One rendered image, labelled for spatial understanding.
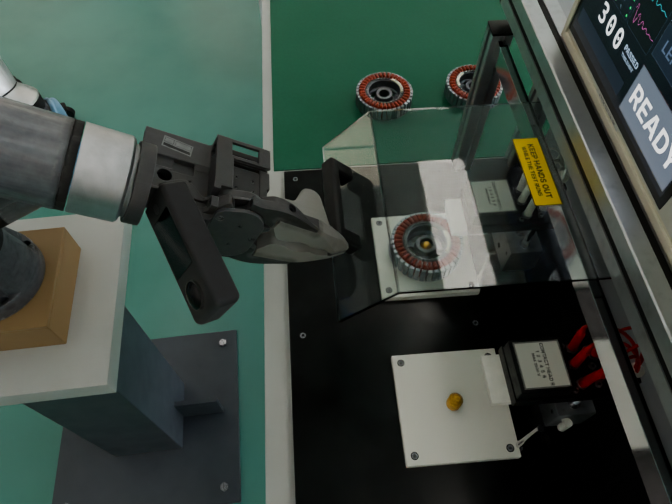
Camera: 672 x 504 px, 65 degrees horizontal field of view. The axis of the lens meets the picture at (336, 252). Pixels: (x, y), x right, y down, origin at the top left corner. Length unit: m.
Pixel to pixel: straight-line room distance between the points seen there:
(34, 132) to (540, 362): 0.55
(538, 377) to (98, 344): 0.62
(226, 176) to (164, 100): 1.88
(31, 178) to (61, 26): 2.46
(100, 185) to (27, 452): 1.36
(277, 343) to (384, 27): 0.79
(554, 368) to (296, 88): 0.76
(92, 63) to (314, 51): 1.54
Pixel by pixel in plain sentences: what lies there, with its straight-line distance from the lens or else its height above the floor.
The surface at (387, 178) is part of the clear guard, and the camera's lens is 0.58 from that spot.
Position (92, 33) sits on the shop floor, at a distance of 2.80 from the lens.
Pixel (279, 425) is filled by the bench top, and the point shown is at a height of 0.75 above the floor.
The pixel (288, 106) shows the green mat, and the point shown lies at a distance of 1.12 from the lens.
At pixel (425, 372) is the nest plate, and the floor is 0.78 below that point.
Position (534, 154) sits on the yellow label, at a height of 1.07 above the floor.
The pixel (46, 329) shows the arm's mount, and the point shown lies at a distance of 0.87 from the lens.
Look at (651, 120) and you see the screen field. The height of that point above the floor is 1.17.
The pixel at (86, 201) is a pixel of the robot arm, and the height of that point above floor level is 1.18.
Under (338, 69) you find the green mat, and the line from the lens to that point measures 1.20.
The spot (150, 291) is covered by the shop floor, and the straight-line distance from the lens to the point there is 1.80.
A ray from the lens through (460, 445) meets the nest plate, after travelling 0.76.
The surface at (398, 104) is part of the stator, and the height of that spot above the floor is 0.79.
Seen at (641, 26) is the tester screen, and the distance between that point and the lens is 0.58.
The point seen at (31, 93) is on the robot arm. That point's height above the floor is 1.06.
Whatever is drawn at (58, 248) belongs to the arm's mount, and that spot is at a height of 0.81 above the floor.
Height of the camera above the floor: 1.51
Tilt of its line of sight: 58 degrees down
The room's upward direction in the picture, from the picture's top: straight up
